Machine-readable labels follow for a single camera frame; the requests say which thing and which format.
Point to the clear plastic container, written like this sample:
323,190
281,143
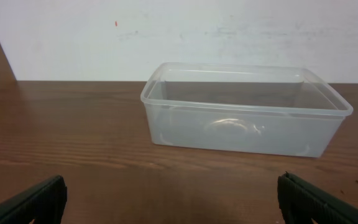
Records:
267,110

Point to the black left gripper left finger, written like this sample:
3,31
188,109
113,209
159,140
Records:
42,203

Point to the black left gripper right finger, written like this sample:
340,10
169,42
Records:
303,203

